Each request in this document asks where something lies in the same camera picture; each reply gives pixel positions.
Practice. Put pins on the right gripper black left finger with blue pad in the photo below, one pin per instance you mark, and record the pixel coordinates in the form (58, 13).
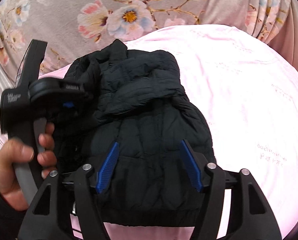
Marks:
(60, 193)

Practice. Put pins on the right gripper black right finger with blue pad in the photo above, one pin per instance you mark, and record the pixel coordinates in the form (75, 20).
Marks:
(251, 216)

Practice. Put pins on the black puffer jacket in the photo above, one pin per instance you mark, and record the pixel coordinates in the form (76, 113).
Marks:
(135, 98)

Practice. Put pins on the person's left hand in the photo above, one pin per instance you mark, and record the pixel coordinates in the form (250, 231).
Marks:
(13, 152)

